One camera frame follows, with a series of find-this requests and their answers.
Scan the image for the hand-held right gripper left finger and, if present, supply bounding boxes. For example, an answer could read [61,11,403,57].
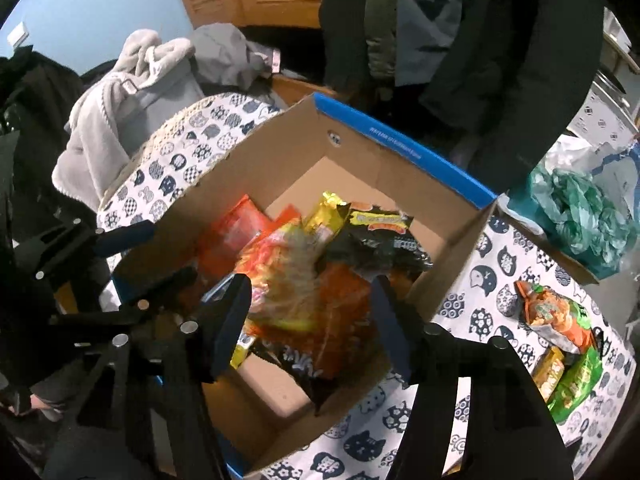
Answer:
[42,273,254,461]

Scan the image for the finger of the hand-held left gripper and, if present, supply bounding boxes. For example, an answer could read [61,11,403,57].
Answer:
[16,219,157,282]
[49,266,202,347]

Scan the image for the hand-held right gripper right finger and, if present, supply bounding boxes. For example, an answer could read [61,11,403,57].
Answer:
[369,275,572,461]

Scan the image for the small yellow snack packet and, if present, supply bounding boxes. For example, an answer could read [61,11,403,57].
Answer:
[230,332,257,371]

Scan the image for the orange snack packet white label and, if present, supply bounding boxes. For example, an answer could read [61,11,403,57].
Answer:
[235,217,386,378]

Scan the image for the black snack packet yellow label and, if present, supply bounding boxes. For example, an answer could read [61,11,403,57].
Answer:
[320,205,434,283]

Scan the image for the blue cardboard box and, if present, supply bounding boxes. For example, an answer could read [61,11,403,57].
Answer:
[107,92,499,479]

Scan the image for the cat print tablecloth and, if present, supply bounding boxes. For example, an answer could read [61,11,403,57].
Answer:
[96,92,638,480]

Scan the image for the white fleece garment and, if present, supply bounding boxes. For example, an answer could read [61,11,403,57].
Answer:
[51,29,207,212]

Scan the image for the orange and green snack packet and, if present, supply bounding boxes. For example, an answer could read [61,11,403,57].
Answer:
[515,280,599,357]

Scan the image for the yellow orange snack packet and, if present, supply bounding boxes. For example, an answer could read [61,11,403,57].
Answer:
[531,345,567,402]

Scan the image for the black bag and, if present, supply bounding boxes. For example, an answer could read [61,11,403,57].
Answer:
[0,45,96,221]

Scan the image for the grey garment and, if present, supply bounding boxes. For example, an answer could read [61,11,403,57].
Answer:
[189,22,282,97]

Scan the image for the green crumpled plastic bag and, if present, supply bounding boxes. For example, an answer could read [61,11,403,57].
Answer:
[529,165,639,272]

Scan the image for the wooden crate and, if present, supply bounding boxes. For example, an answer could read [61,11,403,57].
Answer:
[270,75,341,108]

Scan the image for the white plastic bag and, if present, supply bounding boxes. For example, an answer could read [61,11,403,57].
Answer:
[542,134,601,171]

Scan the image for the large dark hanging coat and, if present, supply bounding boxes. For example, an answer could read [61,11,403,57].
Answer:
[420,0,607,194]

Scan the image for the blue plastic bag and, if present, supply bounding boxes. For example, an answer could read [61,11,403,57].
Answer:
[595,135,640,176]

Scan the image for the white appliance box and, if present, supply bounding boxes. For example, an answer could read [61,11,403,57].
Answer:
[570,80,640,148]

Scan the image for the black hanging coat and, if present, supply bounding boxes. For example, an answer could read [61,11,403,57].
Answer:
[319,0,397,107]

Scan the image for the grey blue hanging jacket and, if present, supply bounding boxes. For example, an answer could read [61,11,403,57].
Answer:
[394,0,482,87]

